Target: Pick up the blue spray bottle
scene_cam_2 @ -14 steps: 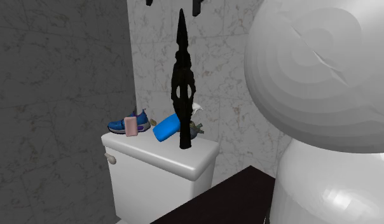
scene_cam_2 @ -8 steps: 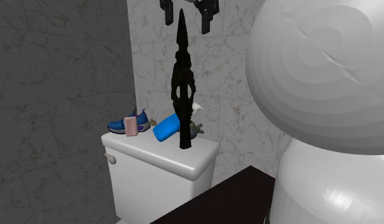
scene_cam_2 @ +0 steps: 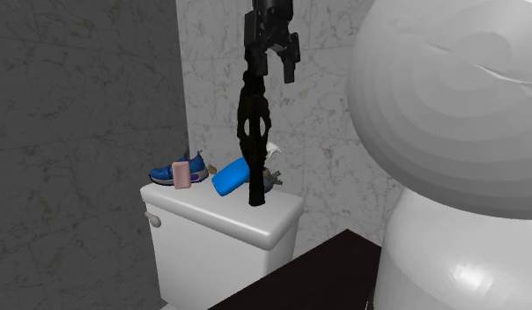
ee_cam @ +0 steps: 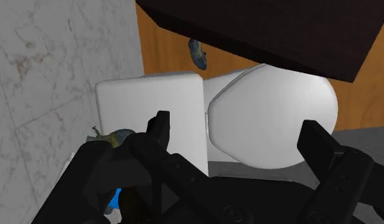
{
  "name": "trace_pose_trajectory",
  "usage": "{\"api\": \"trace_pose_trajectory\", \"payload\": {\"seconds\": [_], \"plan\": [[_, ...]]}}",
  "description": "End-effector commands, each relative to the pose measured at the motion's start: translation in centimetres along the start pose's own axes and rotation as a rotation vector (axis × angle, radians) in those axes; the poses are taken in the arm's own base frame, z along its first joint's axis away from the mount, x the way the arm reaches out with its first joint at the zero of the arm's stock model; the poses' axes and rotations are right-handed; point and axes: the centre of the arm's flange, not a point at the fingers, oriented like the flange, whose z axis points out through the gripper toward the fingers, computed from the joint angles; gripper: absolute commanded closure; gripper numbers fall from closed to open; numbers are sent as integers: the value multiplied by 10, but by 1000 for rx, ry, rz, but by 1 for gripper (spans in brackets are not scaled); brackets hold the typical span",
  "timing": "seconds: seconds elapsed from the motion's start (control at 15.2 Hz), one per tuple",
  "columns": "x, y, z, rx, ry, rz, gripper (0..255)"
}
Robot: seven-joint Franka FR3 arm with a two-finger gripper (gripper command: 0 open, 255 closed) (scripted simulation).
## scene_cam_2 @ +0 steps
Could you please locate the tall black pierced figure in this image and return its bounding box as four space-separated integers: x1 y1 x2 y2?
236 70 273 208

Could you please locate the pink soap bar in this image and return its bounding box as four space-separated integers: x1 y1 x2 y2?
171 160 193 190

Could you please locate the white toilet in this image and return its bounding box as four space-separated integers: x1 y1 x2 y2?
139 179 307 310

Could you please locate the blue sports shoe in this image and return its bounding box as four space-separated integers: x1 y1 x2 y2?
148 149 210 187

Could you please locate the blue cylinder bottle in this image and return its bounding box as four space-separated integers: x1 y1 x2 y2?
211 156 252 198

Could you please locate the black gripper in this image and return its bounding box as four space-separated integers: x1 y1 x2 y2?
243 0 302 85

